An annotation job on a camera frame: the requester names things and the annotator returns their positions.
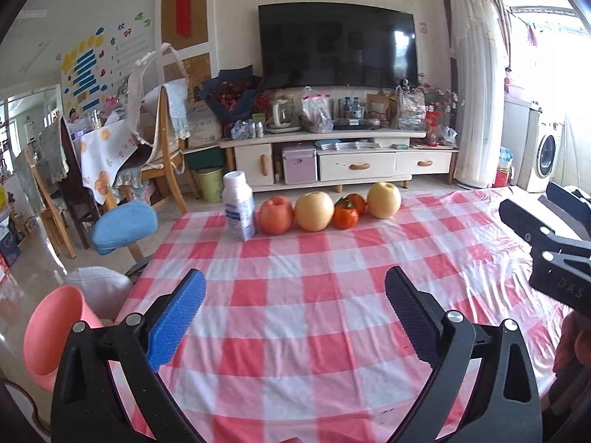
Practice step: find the yellow pear right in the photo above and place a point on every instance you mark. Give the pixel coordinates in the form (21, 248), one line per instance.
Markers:
(384, 200)

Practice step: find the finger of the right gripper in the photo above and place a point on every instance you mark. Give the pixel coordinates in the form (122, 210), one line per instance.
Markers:
(572, 201)

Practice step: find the black flat television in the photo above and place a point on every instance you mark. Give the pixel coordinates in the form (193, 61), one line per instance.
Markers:
(336, 45)

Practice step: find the orange persimmon front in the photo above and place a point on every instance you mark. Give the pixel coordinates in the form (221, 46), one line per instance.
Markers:
(345, 216)

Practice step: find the red white checkered tablecloth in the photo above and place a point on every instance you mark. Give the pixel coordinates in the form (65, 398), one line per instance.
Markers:
(296, 337)

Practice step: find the orange print white cloth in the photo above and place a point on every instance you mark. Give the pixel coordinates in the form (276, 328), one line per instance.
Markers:
(101, 153)

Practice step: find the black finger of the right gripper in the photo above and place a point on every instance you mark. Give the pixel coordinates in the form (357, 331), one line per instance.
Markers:
(538, 235)

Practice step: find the orange persimmon back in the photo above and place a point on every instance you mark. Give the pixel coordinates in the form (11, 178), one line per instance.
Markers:
(359, 203)

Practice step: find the clear plastic bag left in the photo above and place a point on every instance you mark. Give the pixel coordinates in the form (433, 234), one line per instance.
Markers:
(316, 111)

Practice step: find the white blue milk bottle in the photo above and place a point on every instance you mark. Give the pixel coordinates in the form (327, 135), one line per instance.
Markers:
(239, 206)

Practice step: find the red apple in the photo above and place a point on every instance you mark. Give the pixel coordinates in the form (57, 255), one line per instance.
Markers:
(276, 215)

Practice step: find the green waste bin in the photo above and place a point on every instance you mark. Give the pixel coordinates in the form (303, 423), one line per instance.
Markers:
(209, 183)

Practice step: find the dark blue flower bouquet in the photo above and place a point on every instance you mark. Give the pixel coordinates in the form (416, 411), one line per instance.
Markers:
(232, 94)

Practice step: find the pink storage box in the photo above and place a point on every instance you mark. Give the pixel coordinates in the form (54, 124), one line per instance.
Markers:
(300, 163)

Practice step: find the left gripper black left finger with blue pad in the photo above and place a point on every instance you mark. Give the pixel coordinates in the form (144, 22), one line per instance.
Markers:
(108, 388)

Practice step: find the orange persimmon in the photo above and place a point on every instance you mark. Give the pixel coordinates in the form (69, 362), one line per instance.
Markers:
(359, 203)
(345, 216)

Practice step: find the clear plastic bag right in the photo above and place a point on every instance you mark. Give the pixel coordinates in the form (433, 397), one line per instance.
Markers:
(410, 108)

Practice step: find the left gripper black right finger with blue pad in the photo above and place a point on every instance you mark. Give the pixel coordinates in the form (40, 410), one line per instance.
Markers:
(482, 386)

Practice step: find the yellow pear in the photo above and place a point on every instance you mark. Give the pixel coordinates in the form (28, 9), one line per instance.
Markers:
(313, 211)
(384, 200)

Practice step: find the white electric kettle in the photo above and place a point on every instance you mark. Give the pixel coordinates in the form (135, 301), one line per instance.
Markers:
(283, 117)

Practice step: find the wooden chair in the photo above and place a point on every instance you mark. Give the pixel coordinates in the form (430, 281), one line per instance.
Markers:
(162, 172)

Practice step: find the blue cushioned stool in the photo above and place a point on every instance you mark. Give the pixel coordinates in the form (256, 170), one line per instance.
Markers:
(123, 227)

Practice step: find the white round stool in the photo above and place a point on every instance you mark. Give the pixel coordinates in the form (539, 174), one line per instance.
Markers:
(105, 290)

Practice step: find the yellow pear left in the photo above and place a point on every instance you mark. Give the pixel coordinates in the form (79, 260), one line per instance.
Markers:
(313, 211)

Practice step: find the white washing machine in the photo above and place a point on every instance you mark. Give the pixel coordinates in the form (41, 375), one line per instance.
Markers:
(540, 154)

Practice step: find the cream tv cabinet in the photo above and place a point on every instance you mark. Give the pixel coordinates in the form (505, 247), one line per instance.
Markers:
(343, 158)

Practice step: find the clear plastic bag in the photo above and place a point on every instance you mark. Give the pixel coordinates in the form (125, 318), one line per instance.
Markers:
(410, 108)
(316, 111)

